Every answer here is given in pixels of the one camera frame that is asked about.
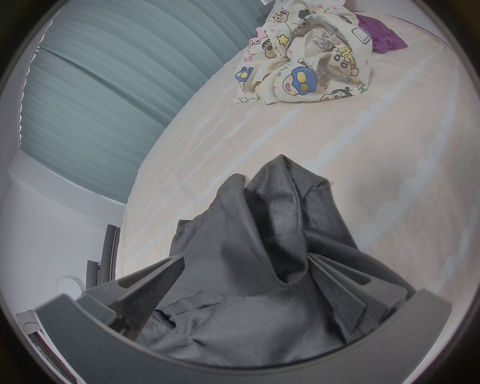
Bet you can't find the bed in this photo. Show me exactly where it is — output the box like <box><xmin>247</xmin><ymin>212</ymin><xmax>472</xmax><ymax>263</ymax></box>
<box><xmin>114</xmin><ymin>13</ymin><xmax>480</xmax><ymax>361</ymax></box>

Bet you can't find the black chest of drawers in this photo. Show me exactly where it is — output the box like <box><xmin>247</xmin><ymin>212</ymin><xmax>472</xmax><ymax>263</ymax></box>
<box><xmin>85</xmin><ymin>224</ymin><xmax>121</xmax><ymax>291</ymax></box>

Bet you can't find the white printed pyjama garment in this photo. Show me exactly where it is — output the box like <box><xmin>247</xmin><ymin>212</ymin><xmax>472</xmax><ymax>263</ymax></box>
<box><xmin>234</xmin><ymin>0</ymin><xmax>374</xmax><ymax>106</ymax></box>

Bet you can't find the blue-green curtain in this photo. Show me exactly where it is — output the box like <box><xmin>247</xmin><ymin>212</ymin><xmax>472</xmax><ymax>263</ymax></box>
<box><xmin>37</xmin><ymin>0</ymin><xmax>274</xmax><ymax>83</ymax></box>
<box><xmin>19</xmin><ymin>49</ymin><xmax>211</xmax><ymax>205</ymax></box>

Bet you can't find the round white mirror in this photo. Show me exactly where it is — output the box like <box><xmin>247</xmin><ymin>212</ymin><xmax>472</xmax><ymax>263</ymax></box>
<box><xmin>56</xmin><ymin>275</ymin><xmax>83</xmax><ymax>297</ymax></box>

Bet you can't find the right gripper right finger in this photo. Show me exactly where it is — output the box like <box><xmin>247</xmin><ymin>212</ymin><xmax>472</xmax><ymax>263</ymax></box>
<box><xmin>308</xmin><ymin>254</ymin><xmax>408</xmax><ymax>343</ymax></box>

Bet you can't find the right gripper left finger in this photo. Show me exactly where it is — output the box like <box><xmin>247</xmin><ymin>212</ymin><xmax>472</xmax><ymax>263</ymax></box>
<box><xmin>77</xmin><ymin>255</ymin><xmax>185</xmax><ymax>334</ymax></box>

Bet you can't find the black T-shirt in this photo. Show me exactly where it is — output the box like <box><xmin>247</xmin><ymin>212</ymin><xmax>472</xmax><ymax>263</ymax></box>
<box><xmin>135</xmin><ymin>154</ymin><xmax>417</xmax><ymax>368</ymax></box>

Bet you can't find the purple satin garment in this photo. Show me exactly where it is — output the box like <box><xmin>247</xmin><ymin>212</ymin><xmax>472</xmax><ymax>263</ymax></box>
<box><xmin>354</xmin><ymin>14</ymin><xmax>408</xmax><ymax>54</ymax></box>

